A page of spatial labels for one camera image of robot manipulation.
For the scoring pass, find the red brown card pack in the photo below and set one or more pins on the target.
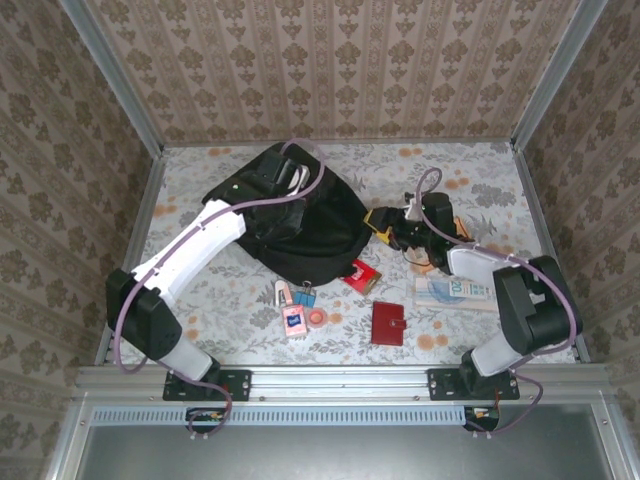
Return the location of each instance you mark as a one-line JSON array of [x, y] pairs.
[[362, 277]]

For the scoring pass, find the orange book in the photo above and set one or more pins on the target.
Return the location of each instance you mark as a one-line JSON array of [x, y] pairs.
[[465, 229]]

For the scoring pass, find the black backpack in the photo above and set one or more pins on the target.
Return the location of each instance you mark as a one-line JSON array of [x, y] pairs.
[[325, 230]]

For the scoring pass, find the white stapler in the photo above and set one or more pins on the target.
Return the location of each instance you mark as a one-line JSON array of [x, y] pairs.
[[282, 295]]

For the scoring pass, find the blue binder clip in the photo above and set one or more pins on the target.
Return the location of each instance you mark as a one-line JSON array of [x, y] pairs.
[[305, 298]]

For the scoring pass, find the red leather wallet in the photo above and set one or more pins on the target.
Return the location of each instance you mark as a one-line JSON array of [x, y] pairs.
[[388, 324]]

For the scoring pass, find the pink tissue pack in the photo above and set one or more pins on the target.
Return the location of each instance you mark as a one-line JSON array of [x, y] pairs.
[[294, 321]]

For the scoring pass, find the pink tape roll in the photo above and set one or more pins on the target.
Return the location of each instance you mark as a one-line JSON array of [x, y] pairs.
[[309, 318]]

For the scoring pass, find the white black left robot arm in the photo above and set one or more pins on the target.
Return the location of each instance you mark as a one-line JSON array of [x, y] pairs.
[[200, 245]]

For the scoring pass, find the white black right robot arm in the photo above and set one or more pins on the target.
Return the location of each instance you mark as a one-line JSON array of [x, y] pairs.
[[530, 310]]

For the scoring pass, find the floral tablecloth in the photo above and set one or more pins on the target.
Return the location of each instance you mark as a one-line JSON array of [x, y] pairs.
[[250, 350]]

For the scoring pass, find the grey metal panel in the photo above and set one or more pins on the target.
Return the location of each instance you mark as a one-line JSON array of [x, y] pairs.
[[350, 455]]

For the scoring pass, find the thin aluminium back rail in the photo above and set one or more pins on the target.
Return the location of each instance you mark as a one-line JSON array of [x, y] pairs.
[[400, 143]]

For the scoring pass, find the aluminium side rail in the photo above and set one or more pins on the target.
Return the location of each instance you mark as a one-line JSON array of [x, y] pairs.
[[137, 235], [540, 225]]

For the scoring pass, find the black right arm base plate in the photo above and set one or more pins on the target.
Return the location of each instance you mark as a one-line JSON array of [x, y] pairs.
[[442, 385]]

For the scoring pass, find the aluminium front rail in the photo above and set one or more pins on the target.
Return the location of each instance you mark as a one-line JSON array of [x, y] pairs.
[[340, 382]]

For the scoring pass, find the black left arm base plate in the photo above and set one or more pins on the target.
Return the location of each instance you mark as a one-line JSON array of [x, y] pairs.
[[240, 382]]

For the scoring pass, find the aluminium corner post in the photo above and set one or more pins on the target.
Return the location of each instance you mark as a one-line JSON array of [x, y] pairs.
[[556, 75], [118, 80]]

